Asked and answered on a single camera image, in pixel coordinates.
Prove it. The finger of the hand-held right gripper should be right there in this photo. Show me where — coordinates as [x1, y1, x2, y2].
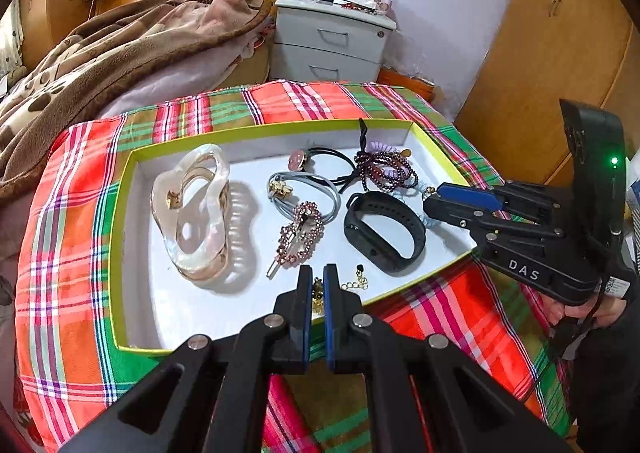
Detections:
[423, 196, 568, 256]
[436, 182, 563, 226]

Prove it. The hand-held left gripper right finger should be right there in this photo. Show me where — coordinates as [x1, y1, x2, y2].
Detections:
[322, 263, 571, 453]

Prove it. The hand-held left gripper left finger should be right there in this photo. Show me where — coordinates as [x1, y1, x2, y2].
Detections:
[60, 263, 313, 453]

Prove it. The gold chain bracelet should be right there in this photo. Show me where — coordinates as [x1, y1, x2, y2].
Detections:
[311, 263, 373, 314]

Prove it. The light blue coil hair tie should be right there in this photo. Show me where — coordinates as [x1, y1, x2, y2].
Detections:
[390, 178, 442, 230]

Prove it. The dark red bead bracelet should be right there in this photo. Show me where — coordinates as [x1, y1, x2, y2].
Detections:
[354, 149, 418, 195]

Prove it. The black smart band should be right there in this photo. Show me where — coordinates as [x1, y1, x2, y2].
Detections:
[343, 190, 427, 276]

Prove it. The purple coil hair tie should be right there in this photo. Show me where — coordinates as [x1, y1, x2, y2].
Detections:
[367, 136, 401, 155]

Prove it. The green-edged white cardboard box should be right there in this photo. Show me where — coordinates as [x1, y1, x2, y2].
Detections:
[110, 117, 478, 356]

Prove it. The rhinestone heart hair clip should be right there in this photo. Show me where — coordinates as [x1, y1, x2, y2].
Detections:
[266, 202, 325, 279]

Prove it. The grey hair tie gold charm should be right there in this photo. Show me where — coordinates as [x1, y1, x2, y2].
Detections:
[267, 170, 343, 225]

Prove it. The black hair tie with charm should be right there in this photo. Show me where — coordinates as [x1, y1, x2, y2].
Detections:
[287, 118, 371, 194]

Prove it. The cream pearl hair claw clip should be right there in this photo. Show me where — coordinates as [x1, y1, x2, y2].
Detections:
[151, 144, 258, 290]

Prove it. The person's right forearm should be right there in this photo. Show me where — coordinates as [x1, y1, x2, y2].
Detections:
[570, 300, 640, 453]

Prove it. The person's right hand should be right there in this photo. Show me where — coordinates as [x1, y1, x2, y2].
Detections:
[547, 290, 624, 331]

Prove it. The wooden wardrobe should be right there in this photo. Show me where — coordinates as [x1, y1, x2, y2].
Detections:
[455, 0, 637, 185]

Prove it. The grey nightstand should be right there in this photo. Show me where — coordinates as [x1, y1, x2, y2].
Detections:
[270, 0, 398, 83]

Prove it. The red green plaid cloth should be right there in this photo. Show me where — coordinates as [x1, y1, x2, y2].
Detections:
[15, 80, 571, 453]

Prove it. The pale pink blanket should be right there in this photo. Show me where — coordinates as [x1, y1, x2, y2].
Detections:
[100, 0, 273, 115]

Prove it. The brown paw print blanket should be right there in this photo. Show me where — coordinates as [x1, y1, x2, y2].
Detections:
[0, 0, 273, 204]

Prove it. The dotted cream curtain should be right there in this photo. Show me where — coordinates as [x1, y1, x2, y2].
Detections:
[0, 8, 26, 71]

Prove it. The black cable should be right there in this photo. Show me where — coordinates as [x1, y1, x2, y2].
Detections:
[530, 300, 603, 386]

